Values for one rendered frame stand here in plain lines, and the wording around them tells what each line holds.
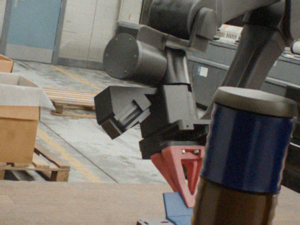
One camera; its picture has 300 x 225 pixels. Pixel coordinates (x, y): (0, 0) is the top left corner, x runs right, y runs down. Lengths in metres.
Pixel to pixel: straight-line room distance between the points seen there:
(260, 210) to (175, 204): 0.51
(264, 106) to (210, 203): 0.05
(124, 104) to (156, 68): 0.06
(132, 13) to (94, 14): 0.84
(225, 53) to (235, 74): 7.80
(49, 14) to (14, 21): 0.67
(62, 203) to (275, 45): 0.42
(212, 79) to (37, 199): 8.00
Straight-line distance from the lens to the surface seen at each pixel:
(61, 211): 1.01
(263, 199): 0.29
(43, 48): 11.78
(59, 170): 4.27
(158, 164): 0.81
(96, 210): 1.04
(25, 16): 11.64
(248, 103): 0.28
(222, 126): 0.29
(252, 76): 1.00
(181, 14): 0.82
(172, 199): 0.79
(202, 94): 9.17
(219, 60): 8.90
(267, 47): 1.02
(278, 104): 0.28
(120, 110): 0.76
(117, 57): 0.78
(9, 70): 4.67
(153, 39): 0.79
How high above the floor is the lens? 1.22
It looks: 8 degrees down
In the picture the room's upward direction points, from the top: 10 degrees clockwise
